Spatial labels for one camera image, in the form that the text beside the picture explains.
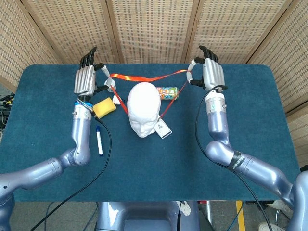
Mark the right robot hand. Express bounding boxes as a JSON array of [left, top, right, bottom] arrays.
[[187, 45, 228, 92]]

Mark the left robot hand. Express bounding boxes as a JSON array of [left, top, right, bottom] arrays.
[[73, 47, 114, 97]]

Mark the orange lanyard strap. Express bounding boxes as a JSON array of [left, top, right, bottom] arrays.
[[109, 69, 192, 121]]

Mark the white ID badge holder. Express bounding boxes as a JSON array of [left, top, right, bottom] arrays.
[[153, 120, 172, 140]]

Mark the white jar grey lid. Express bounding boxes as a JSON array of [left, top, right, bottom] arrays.
[[104, 78, 116, 93]]

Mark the yellow sponge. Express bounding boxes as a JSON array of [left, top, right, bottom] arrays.
[[92, 97, 117, 119]]

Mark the orange green drink can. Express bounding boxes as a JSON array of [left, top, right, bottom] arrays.
[[155, 86, 180, 101]]

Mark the blue white marker pen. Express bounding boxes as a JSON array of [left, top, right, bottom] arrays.
[[96, 125, 104, 157]]

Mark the white foam mannequin head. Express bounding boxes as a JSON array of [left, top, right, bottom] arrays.
[[127, 81, 161, 139]]

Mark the woven rattan folding screen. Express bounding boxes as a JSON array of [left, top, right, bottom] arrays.
[[0, 0, 308, 167]]

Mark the blue carpet table cover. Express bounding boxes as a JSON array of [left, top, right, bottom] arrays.
[[0, 64, 301, 203]]

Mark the grey blue robot torso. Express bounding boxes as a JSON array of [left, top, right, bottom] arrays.
[[96, 201, 200, 231]]

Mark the white sneaker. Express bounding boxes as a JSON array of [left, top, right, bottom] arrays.
[[258, 221, 287, 231]]

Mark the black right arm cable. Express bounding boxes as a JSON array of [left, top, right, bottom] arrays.
[[194, 86, 272, 231]]

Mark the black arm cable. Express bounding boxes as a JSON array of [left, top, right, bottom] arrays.
[[194, 86, 272, 231], [31, 113, 113, 231]]

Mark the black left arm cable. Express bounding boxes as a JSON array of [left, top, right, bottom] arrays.
[[31, 113, 113, 231]]

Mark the floor cable bundle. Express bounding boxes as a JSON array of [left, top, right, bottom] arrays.
[[0, 92, 16, 130]]

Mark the black velcro arm strap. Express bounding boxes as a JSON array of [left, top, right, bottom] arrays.
[[227, 151, 245, 172]]

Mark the black torso cable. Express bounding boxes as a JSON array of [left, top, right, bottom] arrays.
[[177, 201, 183, 231]]

